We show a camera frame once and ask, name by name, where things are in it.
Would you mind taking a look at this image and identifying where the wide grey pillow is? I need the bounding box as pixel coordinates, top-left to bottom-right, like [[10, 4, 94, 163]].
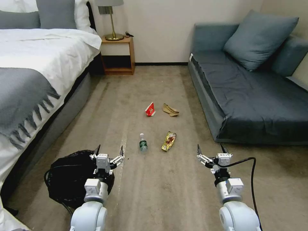
[[0, 10, 41, 30]]

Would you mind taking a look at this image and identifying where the large blue-grey cushion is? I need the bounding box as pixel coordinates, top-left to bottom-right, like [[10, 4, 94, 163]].
[[223, 9, 300, 72]]

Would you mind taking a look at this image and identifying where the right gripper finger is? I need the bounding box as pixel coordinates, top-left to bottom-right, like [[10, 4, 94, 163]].
[[196, 144, 217, 169], [220, 143, 233, 157]]

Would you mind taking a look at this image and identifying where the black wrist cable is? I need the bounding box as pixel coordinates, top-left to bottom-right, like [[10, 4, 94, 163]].
[[227, 157, 261, 218], [59, 199, 74, 216]]

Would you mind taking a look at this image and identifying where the brass table lamp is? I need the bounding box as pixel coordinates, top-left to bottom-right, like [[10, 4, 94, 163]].
[[97, 0, 124, 41]]

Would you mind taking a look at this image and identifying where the gold snack wrapper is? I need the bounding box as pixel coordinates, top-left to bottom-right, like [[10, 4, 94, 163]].
[[161, 131, 177, 152]]

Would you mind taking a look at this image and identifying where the grey bed base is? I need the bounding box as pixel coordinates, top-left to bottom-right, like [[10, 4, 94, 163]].
[[0, 55, 102, 207]]

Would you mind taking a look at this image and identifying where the white pillow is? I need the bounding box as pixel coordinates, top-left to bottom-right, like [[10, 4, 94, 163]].
[[73, 0, 97, 34]]

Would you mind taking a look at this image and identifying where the red paper carton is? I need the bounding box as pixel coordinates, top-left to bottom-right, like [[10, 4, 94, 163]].
[[144, 102, 157, 117]]

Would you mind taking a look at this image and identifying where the blue-grey sofa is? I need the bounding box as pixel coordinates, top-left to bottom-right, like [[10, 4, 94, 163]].
[[187, 23, 308, 146]]

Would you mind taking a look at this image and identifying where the upright grey pillow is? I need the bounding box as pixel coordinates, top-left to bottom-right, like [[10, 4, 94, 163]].
[[35, 0, 78, 30]]

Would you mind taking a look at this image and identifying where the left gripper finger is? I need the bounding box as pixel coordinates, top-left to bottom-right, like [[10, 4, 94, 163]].
[[90, 144, 101, 160], [108, 145, 125, 169]]

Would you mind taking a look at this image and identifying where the white bed duvet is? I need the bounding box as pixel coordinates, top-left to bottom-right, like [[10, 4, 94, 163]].
[[0, 28, 102, 188]]

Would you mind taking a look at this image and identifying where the green label plastic bottle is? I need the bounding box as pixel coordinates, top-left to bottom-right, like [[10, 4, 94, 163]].
[[139, 133, 149, 154]]

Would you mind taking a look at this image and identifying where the blue-grey bolster cushion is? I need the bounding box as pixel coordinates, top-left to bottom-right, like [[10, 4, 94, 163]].
[[271, 35, 308, 77]]

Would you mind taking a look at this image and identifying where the wooden nightstand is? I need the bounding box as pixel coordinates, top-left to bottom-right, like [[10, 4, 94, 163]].
[[100, 35, 135, 75]]

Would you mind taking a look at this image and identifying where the black headboard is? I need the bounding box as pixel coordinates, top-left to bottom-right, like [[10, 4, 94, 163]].
[[86, 1, 98, 32]]

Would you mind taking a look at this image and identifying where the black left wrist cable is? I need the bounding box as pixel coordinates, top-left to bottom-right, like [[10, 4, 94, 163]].
[[59, 199, 74, 216]]

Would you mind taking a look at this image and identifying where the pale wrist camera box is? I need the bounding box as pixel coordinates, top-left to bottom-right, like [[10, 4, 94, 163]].
[[96, 153, 109, 170], [216, 153, 232, 167]]

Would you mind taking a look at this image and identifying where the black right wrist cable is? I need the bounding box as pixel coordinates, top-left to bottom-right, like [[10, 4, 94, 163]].
[[227, 157, 261, 218]]

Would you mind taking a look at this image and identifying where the grey fringed throw blanket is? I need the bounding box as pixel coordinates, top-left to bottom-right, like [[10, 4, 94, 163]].
[[0, 67, 61, 150]]

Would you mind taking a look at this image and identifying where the crumpled brown paper bag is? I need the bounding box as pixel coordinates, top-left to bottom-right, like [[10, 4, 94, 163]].
[[162, 103, 180, 117]]

